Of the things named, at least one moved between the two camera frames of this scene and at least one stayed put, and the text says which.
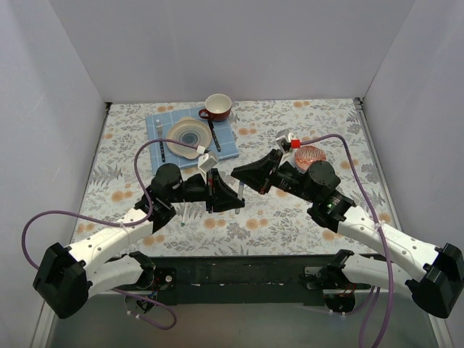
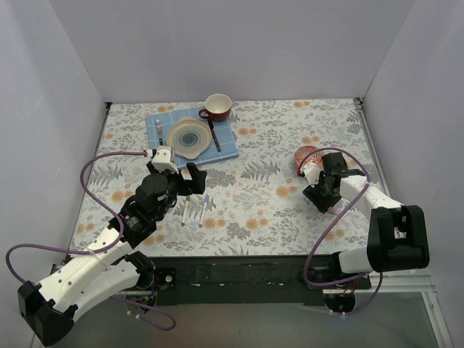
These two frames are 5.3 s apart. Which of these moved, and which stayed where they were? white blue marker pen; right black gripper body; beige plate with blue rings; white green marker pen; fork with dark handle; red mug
Moved: white blue marker pen; right black gripper body
Stayed: white green marker pen; beige plate with blue rings; red mug; fork with dark handle
